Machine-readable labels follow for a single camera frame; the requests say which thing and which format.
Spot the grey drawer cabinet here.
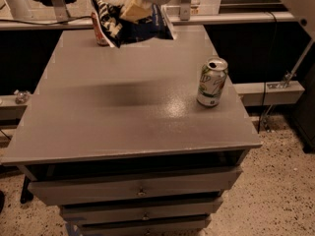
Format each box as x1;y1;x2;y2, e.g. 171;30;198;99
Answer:
1;25;263;236

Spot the red coke can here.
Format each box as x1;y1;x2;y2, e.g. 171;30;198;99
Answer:
91;12;108;46

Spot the top grey drawer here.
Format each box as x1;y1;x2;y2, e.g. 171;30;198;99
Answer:
29;166;242;206

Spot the grey metal rail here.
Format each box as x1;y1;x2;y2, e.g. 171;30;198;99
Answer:
0;12;296;30

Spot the small crumpled clear object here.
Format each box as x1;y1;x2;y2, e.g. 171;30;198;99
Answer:
14;90;32;104

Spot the black cable on rail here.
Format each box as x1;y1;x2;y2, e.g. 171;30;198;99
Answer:
0;15;93;27

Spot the grey drawer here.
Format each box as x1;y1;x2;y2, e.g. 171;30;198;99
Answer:
80;215;211;236
61;197;222;225
29;166;242;206

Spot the middle grey drawer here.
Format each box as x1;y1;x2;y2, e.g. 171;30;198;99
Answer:
61;197;222;225

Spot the blue chip bag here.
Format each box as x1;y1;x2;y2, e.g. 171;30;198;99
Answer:
91;0;175;48

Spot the metal bracket upright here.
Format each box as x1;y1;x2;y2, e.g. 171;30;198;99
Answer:
179;0;191;21

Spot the green white 7up can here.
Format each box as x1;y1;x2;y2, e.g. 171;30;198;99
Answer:
197;57;228;107

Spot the bottom grey drawer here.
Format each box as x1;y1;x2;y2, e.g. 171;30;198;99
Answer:
80;215;211;236

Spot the white pipe top left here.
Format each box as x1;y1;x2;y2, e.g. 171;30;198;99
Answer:
5;0;33;20

